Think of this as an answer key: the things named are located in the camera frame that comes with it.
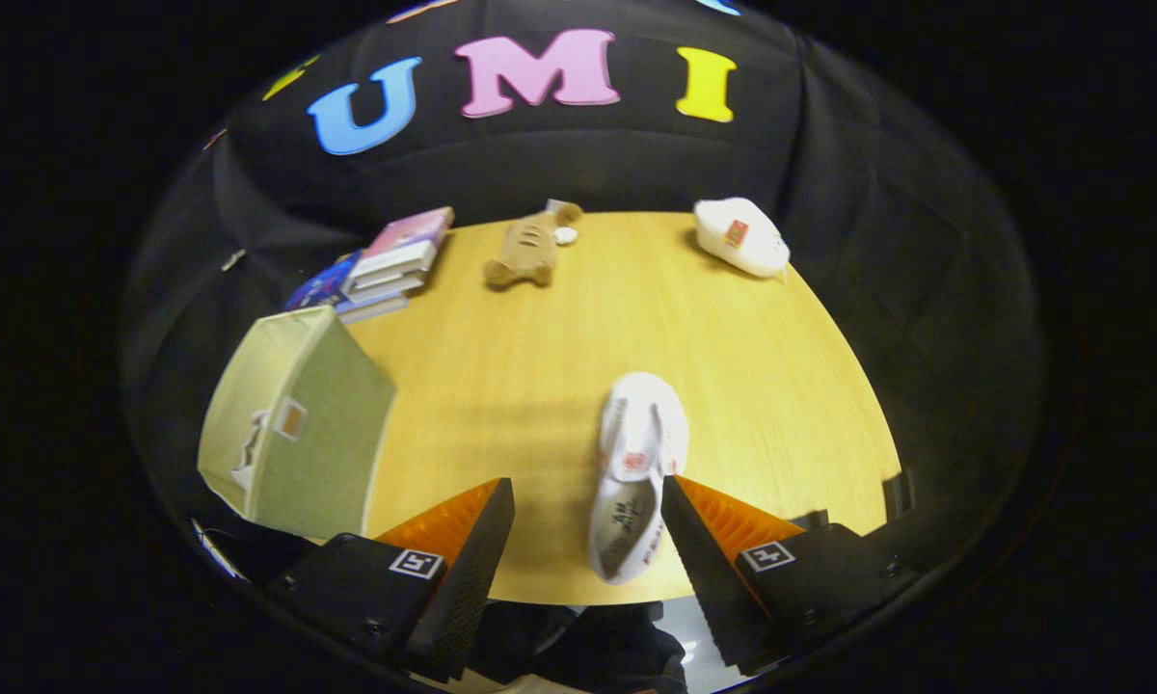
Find dark blue book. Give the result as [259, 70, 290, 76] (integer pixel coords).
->
[286, 251, 363, 311]

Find pale blue book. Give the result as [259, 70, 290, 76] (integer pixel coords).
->
[333, 294, 411, 324]

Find person's dark clothing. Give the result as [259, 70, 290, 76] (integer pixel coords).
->
[472, 602, 687, 694]

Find green fabric storage box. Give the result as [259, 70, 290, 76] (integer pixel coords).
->
[197, 306, 398, 541]

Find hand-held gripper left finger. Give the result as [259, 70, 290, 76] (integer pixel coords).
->
[268, 477, 517, 683]

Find pink cover book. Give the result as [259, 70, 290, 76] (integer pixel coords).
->
[362, 206, 456, 280]

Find black backdrop cloth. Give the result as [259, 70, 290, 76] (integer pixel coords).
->
[121, 0, 1047, 541]

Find white book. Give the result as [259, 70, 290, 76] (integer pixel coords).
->
[342, 265, 430, 302]

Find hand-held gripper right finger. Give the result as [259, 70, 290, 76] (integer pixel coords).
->
[660, 474, 922, 676]

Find white plush toy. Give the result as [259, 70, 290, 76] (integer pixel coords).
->
[692, 197, 792, 280]

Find tan plush toy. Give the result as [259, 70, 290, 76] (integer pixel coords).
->
[483, 199, 584, 288]

